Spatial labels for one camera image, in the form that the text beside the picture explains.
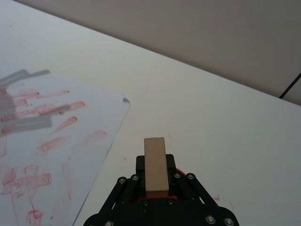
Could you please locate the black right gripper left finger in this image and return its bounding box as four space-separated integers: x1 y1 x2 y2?
100 154 146 211

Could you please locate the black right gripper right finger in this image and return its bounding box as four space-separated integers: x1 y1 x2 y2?
165 154 220 207

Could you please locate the tan wooden block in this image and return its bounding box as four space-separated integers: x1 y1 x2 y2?
143 137 170 200

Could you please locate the thin black cable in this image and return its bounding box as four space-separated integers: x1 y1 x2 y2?
279 73 301 98

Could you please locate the clear sheet with red marks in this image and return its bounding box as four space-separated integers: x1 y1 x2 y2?
0 69 132 226

